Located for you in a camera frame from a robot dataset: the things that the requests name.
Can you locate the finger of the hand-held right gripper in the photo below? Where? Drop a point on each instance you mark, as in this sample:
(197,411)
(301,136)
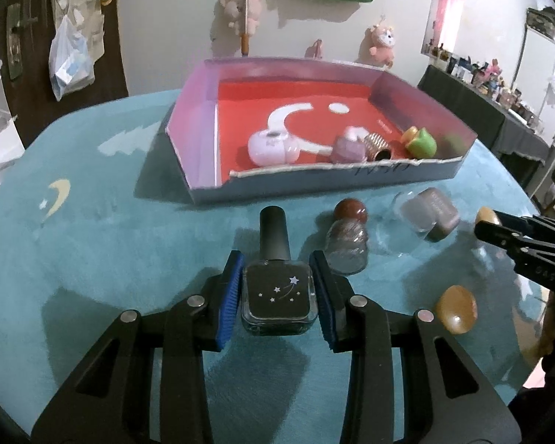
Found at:
(495,233)
(518,219)

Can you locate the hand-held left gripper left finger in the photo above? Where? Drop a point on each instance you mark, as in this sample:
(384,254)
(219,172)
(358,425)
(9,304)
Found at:
(229,296)

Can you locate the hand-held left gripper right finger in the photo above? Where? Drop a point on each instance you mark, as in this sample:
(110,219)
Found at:
(326,305)

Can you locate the black nail polish bottle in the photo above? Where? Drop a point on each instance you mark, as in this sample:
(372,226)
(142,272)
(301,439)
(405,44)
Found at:
(277,296)

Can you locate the glitter bottle brown ball cap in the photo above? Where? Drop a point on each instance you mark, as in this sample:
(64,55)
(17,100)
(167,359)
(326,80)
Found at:
(347,249)

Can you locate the grey-brown rounded case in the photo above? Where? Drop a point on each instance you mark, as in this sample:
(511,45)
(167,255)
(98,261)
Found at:
(437,212)

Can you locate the orange dome-shaped block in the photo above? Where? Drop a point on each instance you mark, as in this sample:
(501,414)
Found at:
(455,310)

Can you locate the clear plastic cup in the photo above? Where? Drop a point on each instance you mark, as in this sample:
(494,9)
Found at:
(397,240)

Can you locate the green toy bottle yellow cap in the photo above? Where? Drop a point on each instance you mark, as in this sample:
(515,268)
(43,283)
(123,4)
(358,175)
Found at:
(423,144)

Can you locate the pink oval gadget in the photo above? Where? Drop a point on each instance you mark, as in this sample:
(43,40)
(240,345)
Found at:
(273,145)

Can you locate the pink nail polish bottle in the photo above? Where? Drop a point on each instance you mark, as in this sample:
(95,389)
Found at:
(349,150)

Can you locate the purple cardboard box red inside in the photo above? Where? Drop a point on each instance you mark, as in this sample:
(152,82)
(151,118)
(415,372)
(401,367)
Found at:
(305,115)

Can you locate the dark cloth covered table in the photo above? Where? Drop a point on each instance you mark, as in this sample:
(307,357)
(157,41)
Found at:
(471,101)

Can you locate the row of cosmetics bottles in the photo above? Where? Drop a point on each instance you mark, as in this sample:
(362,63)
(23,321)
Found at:
(490,74)

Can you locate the pink deer plush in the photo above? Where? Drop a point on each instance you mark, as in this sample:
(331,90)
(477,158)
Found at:
(383,41)

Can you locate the dark brown door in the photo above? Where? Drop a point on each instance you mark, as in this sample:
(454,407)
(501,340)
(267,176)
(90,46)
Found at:
(106,55)

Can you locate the white crumpled sheet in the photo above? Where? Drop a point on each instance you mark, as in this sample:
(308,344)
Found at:
(0,148)

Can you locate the clear plastic bag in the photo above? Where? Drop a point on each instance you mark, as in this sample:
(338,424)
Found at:
(71,64)

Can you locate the pink pig plush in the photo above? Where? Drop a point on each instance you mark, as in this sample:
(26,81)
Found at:
(254,11)

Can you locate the metal mop pole orange grip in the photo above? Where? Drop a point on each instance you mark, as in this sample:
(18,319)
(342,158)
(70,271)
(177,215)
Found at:
(245,9)

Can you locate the beige hanging fabric organizer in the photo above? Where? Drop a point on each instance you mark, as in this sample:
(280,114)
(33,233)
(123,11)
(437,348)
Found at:
(67,0)

